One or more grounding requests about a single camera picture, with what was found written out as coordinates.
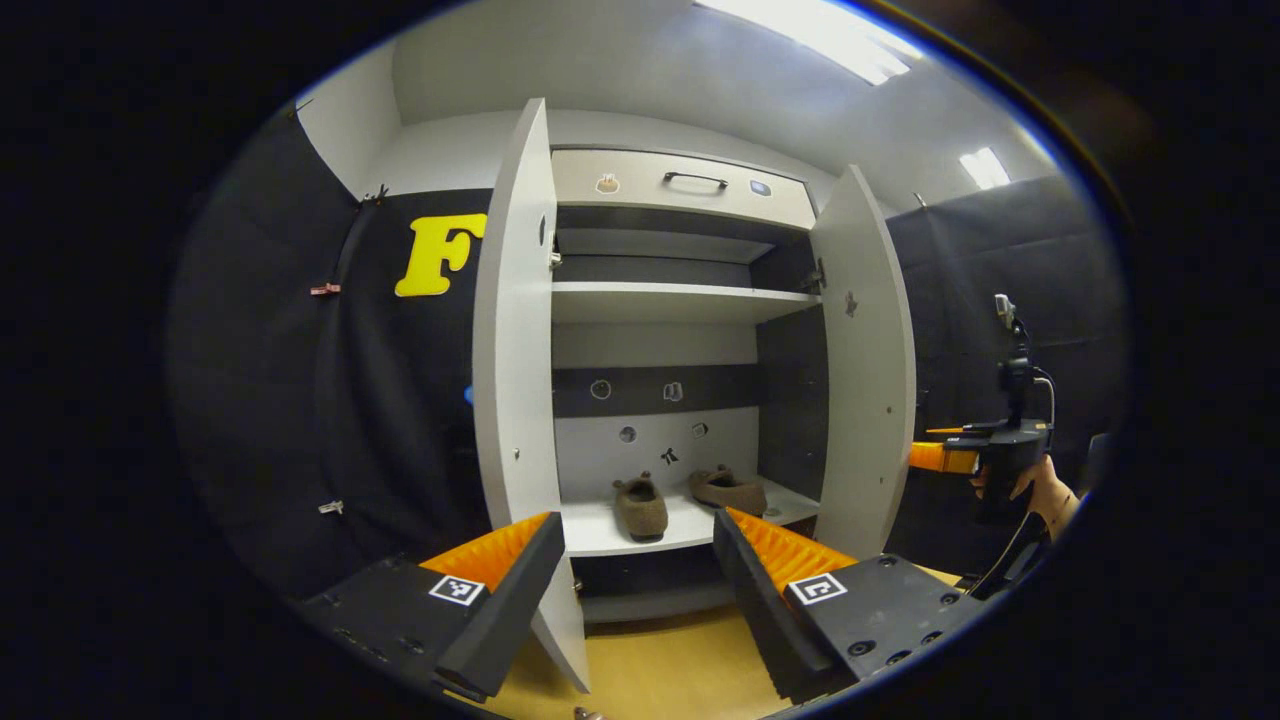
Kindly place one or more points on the white shoe cabinet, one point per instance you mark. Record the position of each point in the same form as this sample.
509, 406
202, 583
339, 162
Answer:
590, 530

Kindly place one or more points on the white cabinet door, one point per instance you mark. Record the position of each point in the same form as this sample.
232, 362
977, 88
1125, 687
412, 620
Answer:
865, 400
515, 380

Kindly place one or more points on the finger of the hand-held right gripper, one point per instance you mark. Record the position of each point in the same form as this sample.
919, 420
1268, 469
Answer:
940, 457
970, 432

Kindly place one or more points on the long ceiling light panel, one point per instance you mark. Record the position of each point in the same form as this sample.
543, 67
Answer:
820, 35

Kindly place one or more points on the brown fuzzy shoe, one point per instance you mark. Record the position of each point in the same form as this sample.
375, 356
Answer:
735, 492
640, 510

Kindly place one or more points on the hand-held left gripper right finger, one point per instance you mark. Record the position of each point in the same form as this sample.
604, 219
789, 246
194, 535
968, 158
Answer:
760, 610

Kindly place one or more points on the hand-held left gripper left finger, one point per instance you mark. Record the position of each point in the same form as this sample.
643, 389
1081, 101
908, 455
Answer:
515, 610

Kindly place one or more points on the small ceiling light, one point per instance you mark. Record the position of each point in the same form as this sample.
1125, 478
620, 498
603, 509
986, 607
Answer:
985, 168

